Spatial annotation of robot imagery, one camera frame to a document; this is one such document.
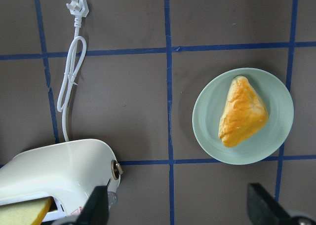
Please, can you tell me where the white power cable with plug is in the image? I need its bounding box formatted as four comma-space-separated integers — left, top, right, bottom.
57, 0, 88, 142

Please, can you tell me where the white toaster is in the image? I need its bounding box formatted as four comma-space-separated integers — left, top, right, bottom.
0, 139, 122, 225

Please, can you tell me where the pale green plate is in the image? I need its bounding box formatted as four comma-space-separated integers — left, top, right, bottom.
192, 68, 294, 165

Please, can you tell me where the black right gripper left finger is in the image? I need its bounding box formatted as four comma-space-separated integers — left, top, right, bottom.
77, 186, 109, 225

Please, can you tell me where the yellow toast slice in toaster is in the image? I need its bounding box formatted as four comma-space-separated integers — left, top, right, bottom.
0, 197, 52, 225

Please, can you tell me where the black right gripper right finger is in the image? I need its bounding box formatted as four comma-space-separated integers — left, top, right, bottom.
247, 183, 290, 225

